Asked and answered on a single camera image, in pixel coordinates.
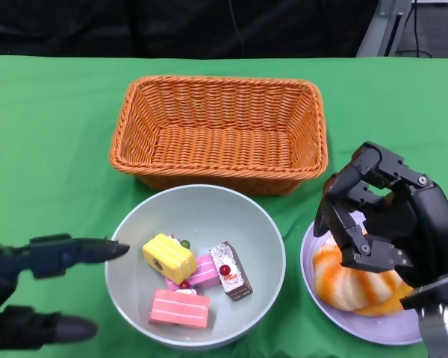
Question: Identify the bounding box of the chocolate cake with white icing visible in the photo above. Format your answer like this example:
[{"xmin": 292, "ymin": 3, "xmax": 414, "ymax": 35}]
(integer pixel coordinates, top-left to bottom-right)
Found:
[{"xmin": 208, "ymin": 241, "xmax": 254, "ymax": 301}]

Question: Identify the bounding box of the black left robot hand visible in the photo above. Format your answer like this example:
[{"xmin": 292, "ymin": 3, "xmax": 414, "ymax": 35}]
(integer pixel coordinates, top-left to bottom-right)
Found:
[{"xmin": 0, "ymin": 233, "xmax": 131, "ymax": 351}]

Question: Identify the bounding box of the black floor cable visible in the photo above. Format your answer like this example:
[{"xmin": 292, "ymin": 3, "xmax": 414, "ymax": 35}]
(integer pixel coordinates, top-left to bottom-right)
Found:
[{"xmin": 402, "ymin": 0, "xmax": 436, "ymax": 57}]

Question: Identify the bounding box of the orange wicker basket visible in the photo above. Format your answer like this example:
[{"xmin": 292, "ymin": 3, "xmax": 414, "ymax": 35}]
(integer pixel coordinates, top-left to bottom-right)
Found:
[{"xmin": 109, "ymin": 75, "xmax": 329, "ymax": 197}]

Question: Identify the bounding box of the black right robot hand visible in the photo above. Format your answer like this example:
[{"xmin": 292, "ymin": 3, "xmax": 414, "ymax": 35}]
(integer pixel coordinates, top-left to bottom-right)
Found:
[{"xmin": 312, "ymin": 140, "xmax": 448, "ymax": 289}]

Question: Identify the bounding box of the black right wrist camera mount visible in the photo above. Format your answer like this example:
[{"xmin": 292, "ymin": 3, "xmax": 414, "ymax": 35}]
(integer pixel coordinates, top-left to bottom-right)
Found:
[{"xmin": 399, "ymin": 270, "xmax": 448, "ymax": 313}]

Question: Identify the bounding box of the salmon pink striped cake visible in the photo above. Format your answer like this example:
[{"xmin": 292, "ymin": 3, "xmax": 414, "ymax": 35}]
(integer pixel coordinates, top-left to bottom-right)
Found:
[{"xmin": 149, "ymin": 289, "xmax": 212, "ymax": 329}]

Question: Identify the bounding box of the orange white ring bread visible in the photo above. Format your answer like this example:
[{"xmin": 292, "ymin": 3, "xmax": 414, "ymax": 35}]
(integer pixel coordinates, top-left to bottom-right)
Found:
[{"xmin": 312, "ymin": 238, "xmax": 406, "ymax": 313}]

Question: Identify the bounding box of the grey round bowl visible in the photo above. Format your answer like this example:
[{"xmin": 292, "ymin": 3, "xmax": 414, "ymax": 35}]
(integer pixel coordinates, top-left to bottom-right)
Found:
[{"xmin": 104, "ymin": 183, "xmax": 287, "ymax": 350}]

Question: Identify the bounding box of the black backdrop curtain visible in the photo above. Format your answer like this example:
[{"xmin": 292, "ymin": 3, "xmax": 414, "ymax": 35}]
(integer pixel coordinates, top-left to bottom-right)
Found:
[{"xmin": 0, "ymin": 0, "xmax": 382, "ymax": 58}]

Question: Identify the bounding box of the grey metal frame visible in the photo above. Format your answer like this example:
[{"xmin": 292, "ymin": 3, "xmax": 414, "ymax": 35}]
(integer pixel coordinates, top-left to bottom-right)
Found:
[{"xmin": 357, "ymin": 0, "xmax": 421, "ymax": 57}]

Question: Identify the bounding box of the orange loaf bread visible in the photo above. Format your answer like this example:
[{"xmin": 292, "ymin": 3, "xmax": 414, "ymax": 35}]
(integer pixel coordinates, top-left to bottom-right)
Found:
[{"xmin": 354, "ymin": 285, "xmax": 415, "ymax": 317}]

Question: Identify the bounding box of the green tablecloth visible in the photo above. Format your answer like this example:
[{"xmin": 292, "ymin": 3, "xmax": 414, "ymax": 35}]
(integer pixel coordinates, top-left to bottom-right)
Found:
[{"xmin": 0, "ymin": 54, "xmax": 448, "ymax": 358}]

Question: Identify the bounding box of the yellow striped cake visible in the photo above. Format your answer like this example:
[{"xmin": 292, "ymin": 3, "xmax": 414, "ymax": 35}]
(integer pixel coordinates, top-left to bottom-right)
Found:
[{"xmin": 141, "ymin": 233, "xmax": 198, "ymax": 285}]

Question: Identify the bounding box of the magenta pink cake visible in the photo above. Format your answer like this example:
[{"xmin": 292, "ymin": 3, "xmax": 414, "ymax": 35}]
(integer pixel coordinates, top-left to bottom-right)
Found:
[{"xmin": 164, "ymin": 253, "xmax": 222, "ymax": 294}]

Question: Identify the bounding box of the pale lavender round plate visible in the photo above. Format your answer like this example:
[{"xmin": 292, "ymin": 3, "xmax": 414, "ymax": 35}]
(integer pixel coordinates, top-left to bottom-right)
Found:
[{"xmin": 299, "ymin": 219, "xmax": 434, "ymax": 346}]

